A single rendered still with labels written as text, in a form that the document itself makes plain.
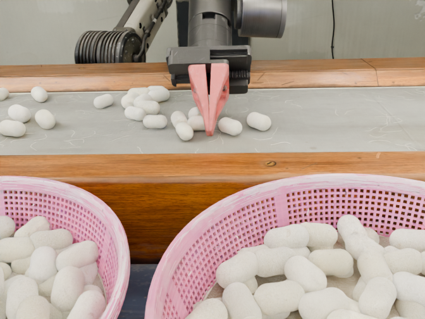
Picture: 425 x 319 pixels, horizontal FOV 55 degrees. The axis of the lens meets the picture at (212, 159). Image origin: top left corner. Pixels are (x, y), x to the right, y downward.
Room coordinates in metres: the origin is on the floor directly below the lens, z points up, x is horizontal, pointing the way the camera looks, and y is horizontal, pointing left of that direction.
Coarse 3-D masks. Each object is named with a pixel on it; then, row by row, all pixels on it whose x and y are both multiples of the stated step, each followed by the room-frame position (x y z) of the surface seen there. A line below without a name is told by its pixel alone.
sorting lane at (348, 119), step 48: (48, 96) 0.65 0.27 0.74; (96, 96) 0.64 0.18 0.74; (240, 96) 0.62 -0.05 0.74; (288, 96) 0.61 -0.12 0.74; (336, 96) 0.60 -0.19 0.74; (384, 96) 0.59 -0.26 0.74; (0, 144) 0.45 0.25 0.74; (48, 144) 0.44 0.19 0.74; (96, 144) 0.44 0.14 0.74; (144, 144) 0.43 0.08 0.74; (192, 144) 0.43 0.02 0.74; (240, 144) 0.43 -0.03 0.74; (288, 144) 0.42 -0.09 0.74; (336, 144) 0.42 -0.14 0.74; (384, 144) 0.41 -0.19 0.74
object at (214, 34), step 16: (192, 32) 0.52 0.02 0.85; (208, 32) 0.51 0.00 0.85; (224, 32) 0.52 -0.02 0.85; (176, 48) 0.49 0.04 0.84; (192, 48) 0.49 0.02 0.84; (208, 48) 0.49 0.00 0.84; (224, 48) 0.49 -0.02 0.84; (240, 48) 0.49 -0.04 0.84; (240, 64) 0.50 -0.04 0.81; (176, 80) 0.52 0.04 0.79; (208, 80) 0.52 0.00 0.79
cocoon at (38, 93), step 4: (36, 88) 0.62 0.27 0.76; (40, 88) 0.63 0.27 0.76; (32, 92) 0.62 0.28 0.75; (36, 92) 0.61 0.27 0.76; (40, 92) 0.61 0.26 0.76; (44, 92) 0.61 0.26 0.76; (32, 96) 0.62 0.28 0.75; (36, 96) 0.61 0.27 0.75; (40, 96) 0.61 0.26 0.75; (44, 96) 0.61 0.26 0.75; (36, 100) 0.61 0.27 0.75; (40, 100) 0.61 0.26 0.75; (44, 100) 0.61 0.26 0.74
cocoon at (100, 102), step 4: (100, 96) 0.58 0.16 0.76; (104, 96) 0.58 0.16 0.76; (108, 96) 0.58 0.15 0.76; (112, 96) 0.59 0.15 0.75; (96, 100) 0.57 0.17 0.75; (100, 100) 0.57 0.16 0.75; (104, 100) 0.57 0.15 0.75; (108, 100) 0.58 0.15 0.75; (112, 100) 0.58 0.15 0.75; (96, 104) 0.57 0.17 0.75; (100, 104) 0.57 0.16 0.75; (104, 104) 0.57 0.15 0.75; (108, 104) 0.58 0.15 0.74; (100, 108) 0.57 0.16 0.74
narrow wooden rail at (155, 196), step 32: (0, 160) 0.35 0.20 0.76; (32, 160) 0.35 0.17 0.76; (64, 160) 0.34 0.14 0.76; (96, 160) 0.34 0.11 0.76; (128, 160) 0.34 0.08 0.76; (160, 160) 0.34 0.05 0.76; (192, 160) 0.34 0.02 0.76; (224, 160) 0.33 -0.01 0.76; (256, 160) 0.33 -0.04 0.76; (288, 160) 0.33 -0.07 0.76; (320, 160) 0.33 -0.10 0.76; (352, 160) 0.33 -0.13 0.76; (384, 160) 0.32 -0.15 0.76; (416, 160) 0.32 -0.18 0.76; (96, 192) 0.30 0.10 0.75; (128, 192) 0.30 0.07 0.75; (160, 192) 0.30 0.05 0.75; (192, 192) 0.30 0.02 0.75; (224, 192) 0.30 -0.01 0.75; (128, 224) 0.30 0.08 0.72; (160, 224) 0.30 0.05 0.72; (160, 256) 0.30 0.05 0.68
